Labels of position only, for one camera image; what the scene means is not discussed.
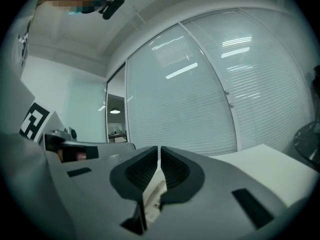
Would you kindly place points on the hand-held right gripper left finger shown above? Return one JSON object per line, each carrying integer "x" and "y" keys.
{"x": 105, "y": 196}

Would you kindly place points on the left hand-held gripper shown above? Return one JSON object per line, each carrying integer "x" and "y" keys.
{"x": 32, "y": 121}

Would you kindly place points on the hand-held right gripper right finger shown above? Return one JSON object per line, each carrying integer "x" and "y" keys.
{"x": 212, "y": 196}

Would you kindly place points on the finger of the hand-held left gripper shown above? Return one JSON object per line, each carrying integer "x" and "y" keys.
{"x": 112, "y": 149}

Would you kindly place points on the white desk telephone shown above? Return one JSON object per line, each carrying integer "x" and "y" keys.
{"x": 152, "y": 199}

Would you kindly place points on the black office chair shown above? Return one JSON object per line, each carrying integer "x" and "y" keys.
{"x": 316, "y": 84}

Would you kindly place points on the hanging pendant lamp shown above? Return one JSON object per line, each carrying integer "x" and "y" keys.
{"x": 115, "y": 110}

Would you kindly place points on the round glass door knob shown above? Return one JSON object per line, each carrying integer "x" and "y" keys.
{"x": 231, "y": 105}

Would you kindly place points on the person's white printed shirt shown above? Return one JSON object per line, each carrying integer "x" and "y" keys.
{"x": 23, "y": 26}

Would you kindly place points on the black marble round table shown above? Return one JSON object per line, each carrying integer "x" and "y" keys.
{"x": 307, "y": 144}

